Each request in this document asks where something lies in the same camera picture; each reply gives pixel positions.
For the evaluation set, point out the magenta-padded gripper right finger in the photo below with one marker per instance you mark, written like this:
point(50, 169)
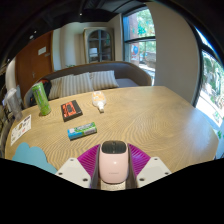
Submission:
point(153, 171)

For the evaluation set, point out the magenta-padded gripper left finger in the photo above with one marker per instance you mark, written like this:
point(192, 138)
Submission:
point(71, 171)

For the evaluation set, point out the pink computer mouse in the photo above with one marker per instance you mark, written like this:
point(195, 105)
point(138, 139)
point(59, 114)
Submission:
point(113, 165)

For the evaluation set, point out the blue cloud-shaped mouse pad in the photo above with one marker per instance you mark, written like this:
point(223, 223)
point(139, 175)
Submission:
point(31, 155)

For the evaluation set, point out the green and blue small pack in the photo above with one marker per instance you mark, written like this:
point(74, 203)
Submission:
point(82, 130)

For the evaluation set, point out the black box with red print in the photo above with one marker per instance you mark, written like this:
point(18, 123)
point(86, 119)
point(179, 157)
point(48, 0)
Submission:
point(71, 110)

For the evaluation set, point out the white printed paper sheet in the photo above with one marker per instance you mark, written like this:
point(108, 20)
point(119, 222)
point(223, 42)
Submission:
point(20, 130)

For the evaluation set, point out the green drink can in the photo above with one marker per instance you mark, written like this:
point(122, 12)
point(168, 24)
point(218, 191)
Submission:
point(41, 100)

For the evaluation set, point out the striped cushion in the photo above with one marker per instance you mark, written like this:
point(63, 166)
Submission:
point(71, 86)
point(104, 80)

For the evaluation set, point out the black-framed window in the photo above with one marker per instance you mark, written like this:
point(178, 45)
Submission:
point(210, 90)
point(138, 43)

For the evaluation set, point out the grey curved sofa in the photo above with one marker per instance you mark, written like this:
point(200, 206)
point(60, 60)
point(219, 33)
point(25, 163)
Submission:
point(130, 71)

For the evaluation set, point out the brown wooden door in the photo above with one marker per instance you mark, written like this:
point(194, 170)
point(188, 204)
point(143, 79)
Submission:
point(31, 66)

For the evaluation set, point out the white door sign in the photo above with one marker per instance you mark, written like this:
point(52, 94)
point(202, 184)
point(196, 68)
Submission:
point(42, 50)

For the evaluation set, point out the arched glass-door cabinet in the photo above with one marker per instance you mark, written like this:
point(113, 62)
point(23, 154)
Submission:
point(99, 45)

